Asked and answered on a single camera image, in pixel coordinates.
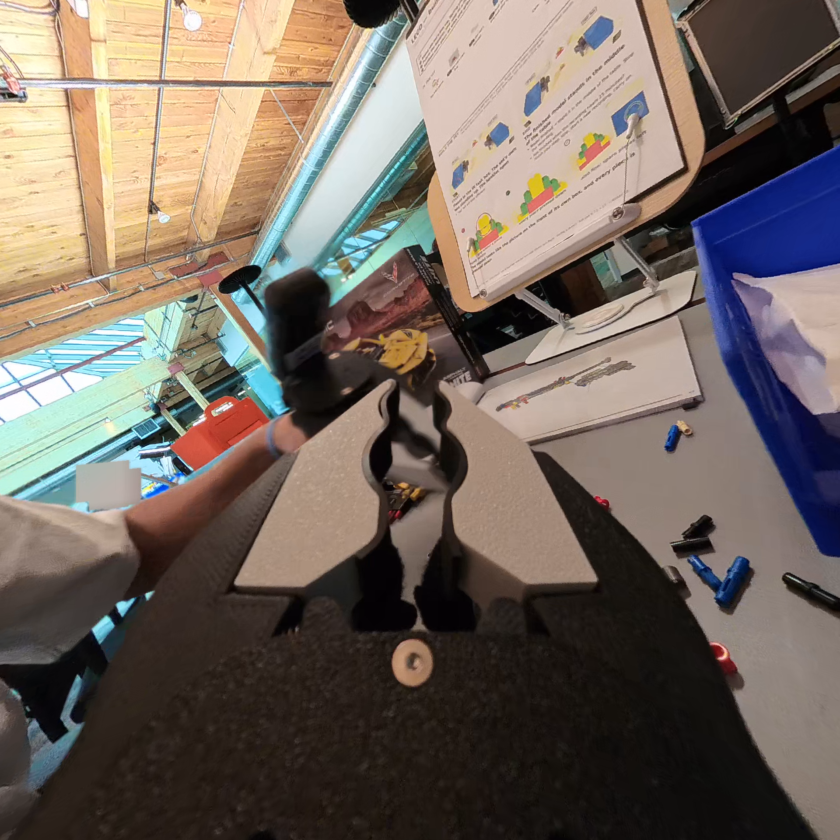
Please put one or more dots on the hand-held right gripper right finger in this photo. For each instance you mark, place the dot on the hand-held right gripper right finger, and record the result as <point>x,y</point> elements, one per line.
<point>525,525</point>

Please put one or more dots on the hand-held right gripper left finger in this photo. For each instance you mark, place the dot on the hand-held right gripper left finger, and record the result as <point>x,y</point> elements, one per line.
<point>308,525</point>

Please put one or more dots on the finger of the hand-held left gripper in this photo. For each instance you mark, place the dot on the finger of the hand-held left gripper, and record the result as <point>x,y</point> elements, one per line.
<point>417,469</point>

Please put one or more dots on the person's left forearm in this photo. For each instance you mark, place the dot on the person's left forearm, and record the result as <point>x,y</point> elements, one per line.
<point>197,512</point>

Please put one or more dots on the black lego set box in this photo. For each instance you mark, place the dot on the black lego set box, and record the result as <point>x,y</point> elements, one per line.
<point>394,315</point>

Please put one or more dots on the lego instruction booklet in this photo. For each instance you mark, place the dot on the lego instruction booklet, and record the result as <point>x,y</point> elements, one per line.
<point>590,400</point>

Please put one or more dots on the long blue lego pin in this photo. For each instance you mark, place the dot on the long blue lego pin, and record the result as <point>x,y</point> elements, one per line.
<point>671,438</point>

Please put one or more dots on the pile of mixed lego pins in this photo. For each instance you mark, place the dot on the pile of mixed lego pins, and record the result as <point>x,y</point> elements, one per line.
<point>728,581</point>

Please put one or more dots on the red lego bush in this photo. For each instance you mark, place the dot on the red lego bush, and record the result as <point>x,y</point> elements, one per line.
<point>722,658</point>

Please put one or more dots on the blue wristband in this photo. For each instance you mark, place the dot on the blue wristband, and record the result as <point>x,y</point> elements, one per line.
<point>274,436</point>

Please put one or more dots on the red orange box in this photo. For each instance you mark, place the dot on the red orange box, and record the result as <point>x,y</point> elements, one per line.
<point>216,433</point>

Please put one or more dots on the stack of blue plastic bins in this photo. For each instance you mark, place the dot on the stack of blue plastic bins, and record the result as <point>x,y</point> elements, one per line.
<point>754,328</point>

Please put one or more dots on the white printed instruction sheet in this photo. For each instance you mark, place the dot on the white printed instruction sheet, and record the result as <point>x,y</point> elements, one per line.
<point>538,131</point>

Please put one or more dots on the crumpled white paper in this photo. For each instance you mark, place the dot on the crumpled white paper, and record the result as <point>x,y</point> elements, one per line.
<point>794,328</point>

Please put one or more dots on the dark framed screen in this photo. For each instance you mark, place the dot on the dark framed screen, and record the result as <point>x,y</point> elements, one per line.
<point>754,52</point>

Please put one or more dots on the metal ceiling duct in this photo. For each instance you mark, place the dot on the metal ceiling duct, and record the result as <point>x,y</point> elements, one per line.
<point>308,164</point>

